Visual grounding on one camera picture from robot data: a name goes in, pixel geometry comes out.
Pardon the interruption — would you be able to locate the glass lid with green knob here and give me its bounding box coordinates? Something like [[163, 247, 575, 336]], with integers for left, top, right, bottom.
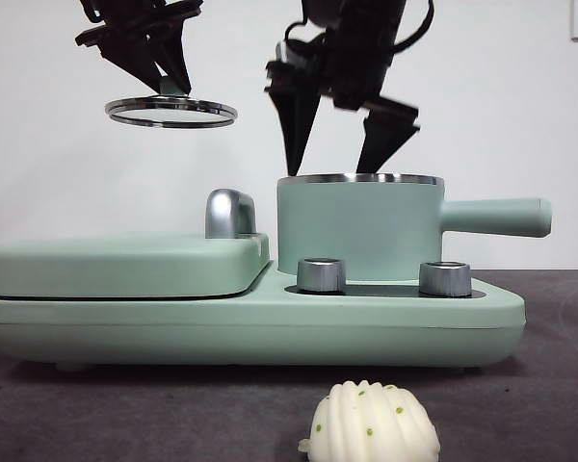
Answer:
[[104, 76, 239, 130]]

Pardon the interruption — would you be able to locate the mint green appliance base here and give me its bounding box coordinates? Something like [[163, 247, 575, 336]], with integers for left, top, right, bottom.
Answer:
[[0, 262, 527, 374]]

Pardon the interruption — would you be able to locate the silver griddle cover handle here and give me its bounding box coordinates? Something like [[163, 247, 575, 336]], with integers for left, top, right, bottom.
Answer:
[[204, 189, 257, 241]]

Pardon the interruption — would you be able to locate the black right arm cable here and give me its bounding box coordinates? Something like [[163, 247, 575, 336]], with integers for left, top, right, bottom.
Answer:
[[389, 0, 438, 54]]

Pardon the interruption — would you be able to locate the pleated bun with green specks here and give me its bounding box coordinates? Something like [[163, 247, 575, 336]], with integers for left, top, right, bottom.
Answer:
[[297, 379, 440, 462]]

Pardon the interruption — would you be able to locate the mint green pot with handle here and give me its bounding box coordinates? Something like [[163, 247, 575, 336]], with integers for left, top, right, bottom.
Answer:
[[275, 172, 554, 283]]

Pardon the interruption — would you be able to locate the black control panel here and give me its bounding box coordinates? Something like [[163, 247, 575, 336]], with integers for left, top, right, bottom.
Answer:
[[284, 283, 486, 299]]

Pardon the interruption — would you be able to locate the silver control knob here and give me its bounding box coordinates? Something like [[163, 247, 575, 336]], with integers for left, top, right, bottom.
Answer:
[[417, 261, 472, 297], [296, 258, 347, 294]]

